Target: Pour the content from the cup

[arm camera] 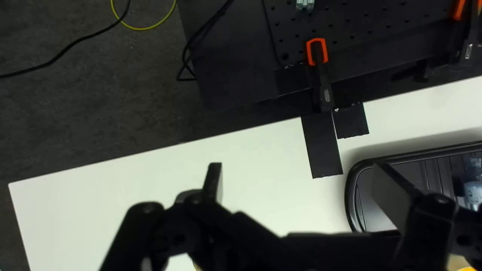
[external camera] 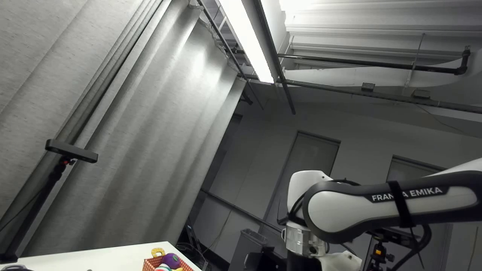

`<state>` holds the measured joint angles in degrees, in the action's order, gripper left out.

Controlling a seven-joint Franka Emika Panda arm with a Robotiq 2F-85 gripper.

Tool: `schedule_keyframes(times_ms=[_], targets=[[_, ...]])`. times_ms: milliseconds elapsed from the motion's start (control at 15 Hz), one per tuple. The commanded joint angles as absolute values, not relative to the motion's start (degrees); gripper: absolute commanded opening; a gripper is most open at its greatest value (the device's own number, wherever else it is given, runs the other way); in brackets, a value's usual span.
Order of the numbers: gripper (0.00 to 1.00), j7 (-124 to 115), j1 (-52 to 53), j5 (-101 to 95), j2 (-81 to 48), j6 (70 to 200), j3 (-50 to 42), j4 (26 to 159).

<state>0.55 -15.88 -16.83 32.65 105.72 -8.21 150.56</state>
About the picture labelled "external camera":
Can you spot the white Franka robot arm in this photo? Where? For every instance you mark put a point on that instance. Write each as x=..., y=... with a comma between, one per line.
x=352, y=208

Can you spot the long ceiling light fixture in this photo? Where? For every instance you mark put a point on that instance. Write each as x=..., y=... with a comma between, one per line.
x=246, y=35

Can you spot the dark equipment box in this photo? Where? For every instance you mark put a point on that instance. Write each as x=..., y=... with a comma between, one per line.
x=251, y=250

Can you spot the grey curtain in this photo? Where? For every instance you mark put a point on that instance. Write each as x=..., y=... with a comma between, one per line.
x=126, y=151

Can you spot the black ceiling pipe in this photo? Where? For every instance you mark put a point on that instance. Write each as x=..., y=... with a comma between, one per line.
x=377, y=63

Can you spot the colourful toy blocks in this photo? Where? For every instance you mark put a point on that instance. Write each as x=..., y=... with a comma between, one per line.
x=151, y=264

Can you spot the grey wall door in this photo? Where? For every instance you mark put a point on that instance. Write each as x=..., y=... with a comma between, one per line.
x=309, y=160
x=407, y=170

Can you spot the black ceiling conduit rail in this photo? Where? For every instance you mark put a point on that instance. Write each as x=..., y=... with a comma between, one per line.
x=368, y=87

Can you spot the black bar-shaped camera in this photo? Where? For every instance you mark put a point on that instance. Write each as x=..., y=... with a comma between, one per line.
x=70, y=151

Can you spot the black camera on tripod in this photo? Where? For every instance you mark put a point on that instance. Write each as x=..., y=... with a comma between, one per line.
x=382, y=252

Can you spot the black camera stand pole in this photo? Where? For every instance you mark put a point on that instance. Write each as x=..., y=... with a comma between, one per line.
x=35, y=200

